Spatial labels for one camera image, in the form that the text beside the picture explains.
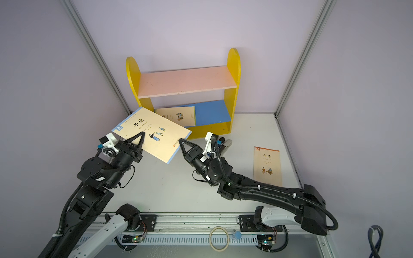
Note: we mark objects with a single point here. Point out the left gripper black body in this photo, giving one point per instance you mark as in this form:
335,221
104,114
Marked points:
126,152

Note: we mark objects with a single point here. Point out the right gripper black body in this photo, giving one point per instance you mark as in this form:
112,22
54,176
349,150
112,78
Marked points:
201,163

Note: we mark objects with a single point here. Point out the beige book blue edge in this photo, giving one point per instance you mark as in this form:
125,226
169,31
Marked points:
161,135

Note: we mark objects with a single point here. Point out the beige book green edge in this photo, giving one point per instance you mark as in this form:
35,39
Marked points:
183,116

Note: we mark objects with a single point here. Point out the beige book orange edge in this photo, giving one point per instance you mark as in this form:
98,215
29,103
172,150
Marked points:
267,166

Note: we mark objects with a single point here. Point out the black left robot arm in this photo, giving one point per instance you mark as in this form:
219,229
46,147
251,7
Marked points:
98,175

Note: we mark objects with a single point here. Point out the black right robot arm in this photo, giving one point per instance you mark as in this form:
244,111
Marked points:
305,203

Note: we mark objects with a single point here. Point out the blue black stapler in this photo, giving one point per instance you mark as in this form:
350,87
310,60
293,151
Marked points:
226,145

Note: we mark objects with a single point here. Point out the yellow shelf pink blue boards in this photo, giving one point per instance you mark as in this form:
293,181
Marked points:
212,116

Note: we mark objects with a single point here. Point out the left green circuit board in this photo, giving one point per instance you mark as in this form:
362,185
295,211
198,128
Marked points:
132,239

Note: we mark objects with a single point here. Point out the green circuit board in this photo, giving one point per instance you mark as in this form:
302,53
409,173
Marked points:
132,239
266,240

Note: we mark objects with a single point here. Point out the small blue cap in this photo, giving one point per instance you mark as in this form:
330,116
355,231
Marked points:
237,235

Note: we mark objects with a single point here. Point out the right green circuit board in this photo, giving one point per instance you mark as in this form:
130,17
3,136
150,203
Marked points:
266,240

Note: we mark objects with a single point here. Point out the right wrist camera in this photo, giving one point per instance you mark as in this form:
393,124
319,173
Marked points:
209,149

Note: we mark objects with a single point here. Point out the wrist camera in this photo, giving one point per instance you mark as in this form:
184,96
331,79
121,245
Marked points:
108,145
209,149

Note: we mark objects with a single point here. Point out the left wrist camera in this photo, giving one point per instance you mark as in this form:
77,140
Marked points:
108,145

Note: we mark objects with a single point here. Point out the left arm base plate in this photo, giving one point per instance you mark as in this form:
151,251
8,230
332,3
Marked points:
142,223

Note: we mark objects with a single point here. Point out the aluminium front rail frame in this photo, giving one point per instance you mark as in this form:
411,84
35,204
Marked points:
182,229

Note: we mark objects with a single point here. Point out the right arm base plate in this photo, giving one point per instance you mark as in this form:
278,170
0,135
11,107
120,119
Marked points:
246,224

